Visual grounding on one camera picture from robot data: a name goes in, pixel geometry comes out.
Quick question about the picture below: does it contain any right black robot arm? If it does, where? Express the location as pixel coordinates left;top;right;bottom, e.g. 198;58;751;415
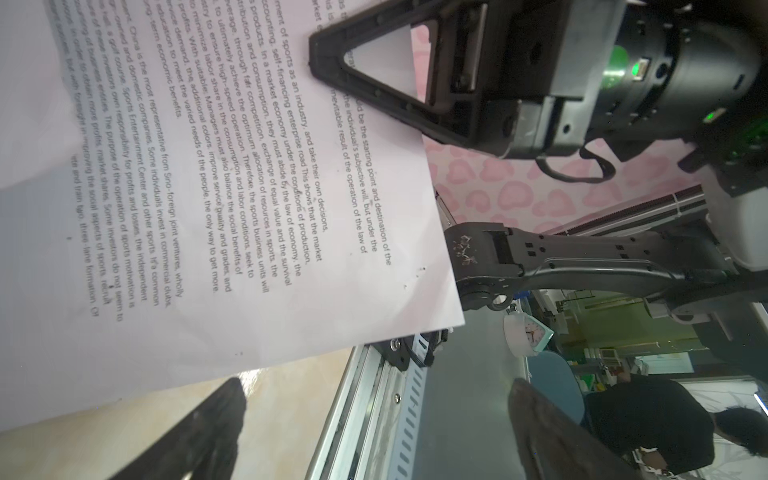
308;1;767;319

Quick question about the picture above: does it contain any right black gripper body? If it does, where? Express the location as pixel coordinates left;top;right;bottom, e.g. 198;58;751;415
479;1;762;159

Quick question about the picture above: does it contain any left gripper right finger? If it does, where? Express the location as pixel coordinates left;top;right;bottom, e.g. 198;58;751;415
508;378;640;480

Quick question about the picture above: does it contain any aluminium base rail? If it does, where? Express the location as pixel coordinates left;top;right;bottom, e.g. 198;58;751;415
306;329;449;480

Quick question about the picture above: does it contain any white desk clock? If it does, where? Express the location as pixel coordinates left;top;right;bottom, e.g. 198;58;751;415
503;311;554;357

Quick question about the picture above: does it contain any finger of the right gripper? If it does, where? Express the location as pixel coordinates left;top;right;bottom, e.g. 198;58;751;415
307;0;523;160

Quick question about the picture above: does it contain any printed sheet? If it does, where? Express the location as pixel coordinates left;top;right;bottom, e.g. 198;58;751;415
1;1;464;430

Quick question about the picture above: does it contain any person in black shirt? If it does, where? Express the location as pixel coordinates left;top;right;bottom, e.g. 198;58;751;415
584;374;767;475

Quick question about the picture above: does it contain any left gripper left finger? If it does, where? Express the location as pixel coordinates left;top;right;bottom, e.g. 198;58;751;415
113;377;247;479

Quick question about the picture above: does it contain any aluminium frame diagonal bar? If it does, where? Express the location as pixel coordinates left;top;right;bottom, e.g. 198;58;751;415
546;186;706;236

